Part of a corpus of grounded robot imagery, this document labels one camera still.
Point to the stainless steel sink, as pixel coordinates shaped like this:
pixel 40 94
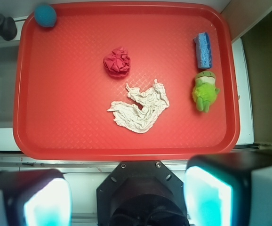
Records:
pixel 8 65

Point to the crumpled white paper towel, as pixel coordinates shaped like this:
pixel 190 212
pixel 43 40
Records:
pixel 148 105

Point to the blue ball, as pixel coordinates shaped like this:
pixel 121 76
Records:
pixel 45 16

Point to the crumpled red paper ball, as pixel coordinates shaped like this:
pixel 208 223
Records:
pixel 117 63

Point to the red plastic tray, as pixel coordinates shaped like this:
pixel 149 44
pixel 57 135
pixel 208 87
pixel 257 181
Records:
pixel 63 91

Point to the green frog plush toy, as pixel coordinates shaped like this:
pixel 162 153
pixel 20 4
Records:
pixel 205 92

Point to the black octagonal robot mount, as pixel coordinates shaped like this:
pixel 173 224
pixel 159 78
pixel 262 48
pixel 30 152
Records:
pixel 141 193

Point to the blue sponge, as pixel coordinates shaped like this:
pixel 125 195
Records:
pixel 203 51

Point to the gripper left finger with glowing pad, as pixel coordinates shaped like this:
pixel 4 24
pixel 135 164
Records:
pixel 35 198

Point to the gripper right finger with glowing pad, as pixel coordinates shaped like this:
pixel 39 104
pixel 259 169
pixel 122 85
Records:
pixel 229 189

